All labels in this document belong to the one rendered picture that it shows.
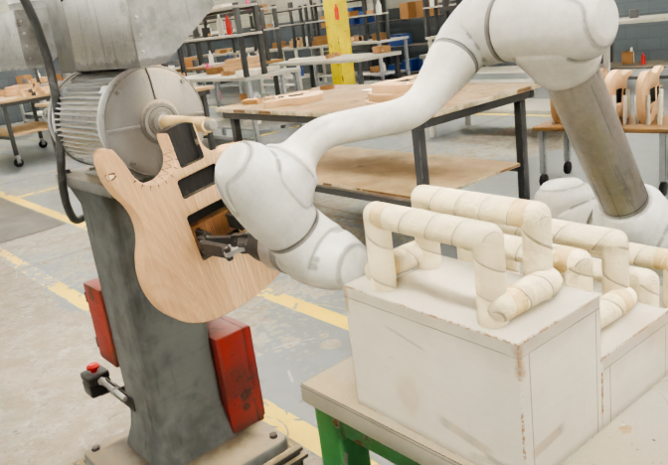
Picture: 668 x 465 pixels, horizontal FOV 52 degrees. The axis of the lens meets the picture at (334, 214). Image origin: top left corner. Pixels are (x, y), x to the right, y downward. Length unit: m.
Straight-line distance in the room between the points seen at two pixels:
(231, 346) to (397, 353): 1.18
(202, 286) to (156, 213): 0.18
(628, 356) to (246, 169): 0.56
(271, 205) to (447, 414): 0.40
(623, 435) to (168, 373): 1.31
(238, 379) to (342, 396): 1.08
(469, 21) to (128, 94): 0.75
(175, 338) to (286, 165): 0.97
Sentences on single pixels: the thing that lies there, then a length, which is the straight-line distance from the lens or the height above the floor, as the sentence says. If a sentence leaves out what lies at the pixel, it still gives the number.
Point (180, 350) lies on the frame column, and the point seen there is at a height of 0.62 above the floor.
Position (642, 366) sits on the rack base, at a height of 0.97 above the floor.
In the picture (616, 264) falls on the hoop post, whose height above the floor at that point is 1.09.
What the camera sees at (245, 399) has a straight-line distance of 2.07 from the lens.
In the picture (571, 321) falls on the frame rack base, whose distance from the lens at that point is 0.77.
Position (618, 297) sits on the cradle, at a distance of 0.92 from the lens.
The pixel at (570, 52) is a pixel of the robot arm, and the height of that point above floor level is 1.32.
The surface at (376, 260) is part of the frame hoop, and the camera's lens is 0.83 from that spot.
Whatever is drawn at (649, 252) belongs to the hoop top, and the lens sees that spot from 1.09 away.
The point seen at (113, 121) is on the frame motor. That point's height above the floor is 1.27.
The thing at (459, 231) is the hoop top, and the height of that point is 1.20.
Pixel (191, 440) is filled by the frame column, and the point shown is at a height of 0.36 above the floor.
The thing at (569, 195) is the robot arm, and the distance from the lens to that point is 1.72.
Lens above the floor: 1.43
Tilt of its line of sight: 16 degrees down
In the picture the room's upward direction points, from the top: 8 degrees counter-clockwise
